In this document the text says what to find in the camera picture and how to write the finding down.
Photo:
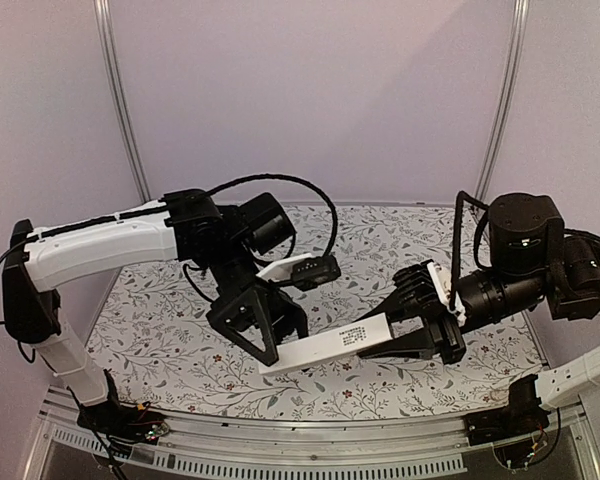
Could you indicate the front aluminium rail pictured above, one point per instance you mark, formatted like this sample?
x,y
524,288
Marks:
x,y
218,447

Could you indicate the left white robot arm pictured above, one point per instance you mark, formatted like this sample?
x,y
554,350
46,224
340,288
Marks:
x,y
187,226

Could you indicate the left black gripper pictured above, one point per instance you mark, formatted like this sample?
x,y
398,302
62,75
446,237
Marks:
x,y
249,310

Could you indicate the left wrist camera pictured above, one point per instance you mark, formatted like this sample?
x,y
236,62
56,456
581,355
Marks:
x,y
304,272

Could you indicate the floral table mat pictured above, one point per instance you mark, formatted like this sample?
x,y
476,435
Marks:
x,y
154,338

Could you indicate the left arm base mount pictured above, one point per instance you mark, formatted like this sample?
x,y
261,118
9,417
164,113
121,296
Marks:
x,y
128,424

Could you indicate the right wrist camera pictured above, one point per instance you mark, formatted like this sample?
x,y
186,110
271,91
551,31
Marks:
x,y
424,290

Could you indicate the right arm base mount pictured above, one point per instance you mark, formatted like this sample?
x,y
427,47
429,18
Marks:
x,y
503,423

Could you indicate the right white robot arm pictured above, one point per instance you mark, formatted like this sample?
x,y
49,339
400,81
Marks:
x,y
534,258

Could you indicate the aluminium frame post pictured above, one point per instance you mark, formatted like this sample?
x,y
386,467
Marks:
x,y
102,10
505,98

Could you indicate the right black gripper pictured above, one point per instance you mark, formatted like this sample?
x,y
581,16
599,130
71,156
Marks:
x,y
444,318

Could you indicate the left aluminium frame post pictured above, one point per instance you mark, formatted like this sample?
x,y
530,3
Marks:
x,y
102,10

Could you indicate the right aluminium frame post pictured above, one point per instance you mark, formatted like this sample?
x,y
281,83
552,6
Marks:
x,y
505,98

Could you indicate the white remote control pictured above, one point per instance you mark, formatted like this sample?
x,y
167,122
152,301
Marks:
x,y
329,345

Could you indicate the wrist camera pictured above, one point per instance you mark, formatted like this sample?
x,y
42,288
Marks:
x,y
424,290
304,272

